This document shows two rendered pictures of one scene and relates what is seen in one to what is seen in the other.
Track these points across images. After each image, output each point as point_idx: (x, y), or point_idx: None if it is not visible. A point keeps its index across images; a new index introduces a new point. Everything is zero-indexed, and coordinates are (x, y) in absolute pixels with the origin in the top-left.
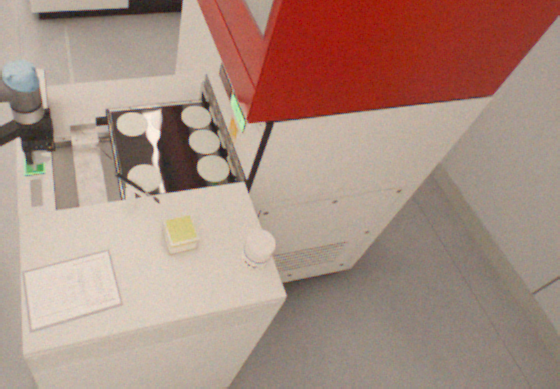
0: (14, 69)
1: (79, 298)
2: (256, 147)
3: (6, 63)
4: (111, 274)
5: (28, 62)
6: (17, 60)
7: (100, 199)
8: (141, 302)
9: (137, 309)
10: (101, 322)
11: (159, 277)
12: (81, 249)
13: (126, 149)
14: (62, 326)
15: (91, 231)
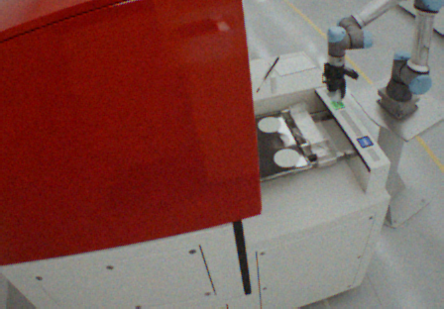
0: (338, 28)
1: (287, 62)
2: None
3: (344, 31)
4: (276, 69)
5: (333, 31)
6: (340, 32)
7: (295, 116)
8: (259, 64)
9: (261, 62)
10: (276, 58)
11: (252, 71)
12: (293, 75)
13: (286, 140)
14: (291, 56)
15: (291, 81)
